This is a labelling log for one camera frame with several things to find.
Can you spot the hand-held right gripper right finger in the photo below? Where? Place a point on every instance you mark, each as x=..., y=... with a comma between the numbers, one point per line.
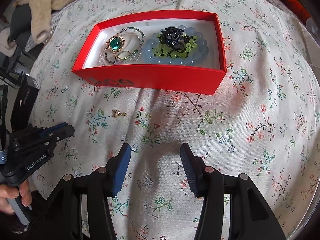
x=190, y=170

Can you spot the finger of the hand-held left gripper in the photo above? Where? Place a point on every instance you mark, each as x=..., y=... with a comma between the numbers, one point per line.
x=56, y=128
x=65, y=133

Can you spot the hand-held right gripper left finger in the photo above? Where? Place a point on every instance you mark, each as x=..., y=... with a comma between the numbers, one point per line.
x=122, y=170

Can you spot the small gold earring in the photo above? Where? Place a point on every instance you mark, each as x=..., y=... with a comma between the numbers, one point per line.
x=116, y=113

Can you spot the red cardboard box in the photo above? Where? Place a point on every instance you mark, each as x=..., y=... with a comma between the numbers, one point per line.
x=155, y=78

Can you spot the black hair clip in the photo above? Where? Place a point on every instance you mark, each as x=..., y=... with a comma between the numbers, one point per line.
x=172, y=37

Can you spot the person's left hand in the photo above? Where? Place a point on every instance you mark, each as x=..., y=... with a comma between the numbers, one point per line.
x=25, y=192

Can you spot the black phone box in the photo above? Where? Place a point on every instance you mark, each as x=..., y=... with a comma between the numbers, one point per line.
x=25, y=100

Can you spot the floral bedsheet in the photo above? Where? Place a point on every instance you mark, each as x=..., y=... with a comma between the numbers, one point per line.
x=225, y=130

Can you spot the dark clothing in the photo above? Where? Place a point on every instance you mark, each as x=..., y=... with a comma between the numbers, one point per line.
x=20, y=22

